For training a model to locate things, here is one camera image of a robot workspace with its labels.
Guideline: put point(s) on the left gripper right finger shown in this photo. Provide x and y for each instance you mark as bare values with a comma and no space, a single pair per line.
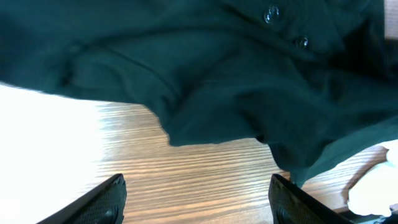
291,205

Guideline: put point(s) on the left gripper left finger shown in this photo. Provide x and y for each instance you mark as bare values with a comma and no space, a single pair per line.
102,205

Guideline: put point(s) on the black polo shirt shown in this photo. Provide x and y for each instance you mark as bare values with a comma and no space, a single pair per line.
316,80

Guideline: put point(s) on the white crumpled shirt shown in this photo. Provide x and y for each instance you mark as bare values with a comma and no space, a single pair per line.
376,191

